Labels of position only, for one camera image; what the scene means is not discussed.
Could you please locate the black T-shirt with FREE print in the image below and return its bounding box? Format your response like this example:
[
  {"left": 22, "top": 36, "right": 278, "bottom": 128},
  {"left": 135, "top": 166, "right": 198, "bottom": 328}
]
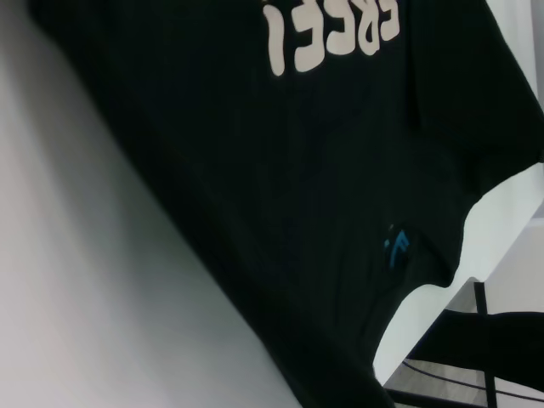
[{"left": 27, "top": 0, "right": 544, "bottom": 408}]

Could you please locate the black floor cable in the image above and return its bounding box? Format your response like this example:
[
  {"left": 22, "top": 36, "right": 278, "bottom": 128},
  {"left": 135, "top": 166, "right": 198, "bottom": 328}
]
[{"left": 401, "top": 358, "right": 544, "bottom": 386}]

